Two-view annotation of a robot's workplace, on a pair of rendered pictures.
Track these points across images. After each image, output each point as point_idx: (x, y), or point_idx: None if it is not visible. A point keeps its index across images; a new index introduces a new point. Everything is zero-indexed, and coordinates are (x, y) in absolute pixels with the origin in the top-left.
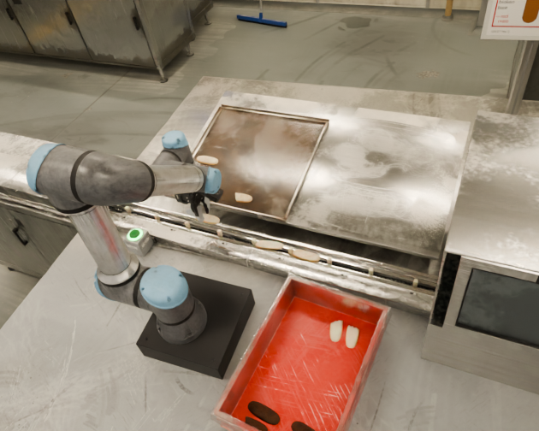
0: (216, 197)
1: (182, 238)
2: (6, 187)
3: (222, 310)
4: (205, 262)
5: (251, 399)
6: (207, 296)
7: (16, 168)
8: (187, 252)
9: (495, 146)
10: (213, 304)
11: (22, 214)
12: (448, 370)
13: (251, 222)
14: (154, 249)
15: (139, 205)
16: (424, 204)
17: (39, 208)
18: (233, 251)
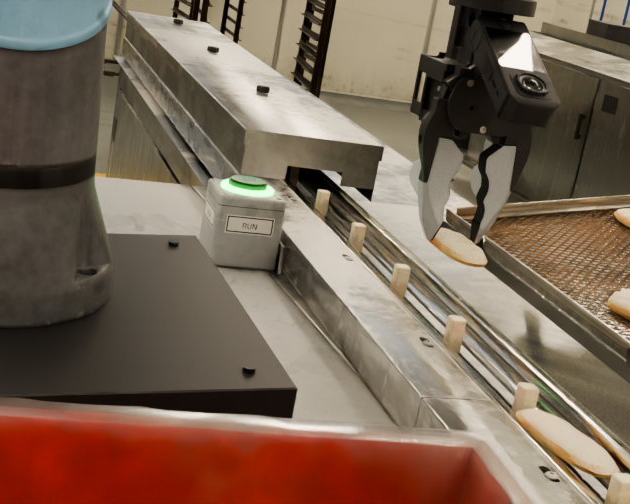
0: (513, 93)
1: (341, 274)
2: (182, 67)
3: (123, 348)
4: (316, 361)
5: None
6: (155, 305)
7: (242, 70)
8: (313, 325)
9: None
10: (130, 323)
11: (164, 166)
12: None
13: (598, 414)
14: (255, 275)
15: (356, 209)
16: None
17: (188, 137)
18: (419, 363)
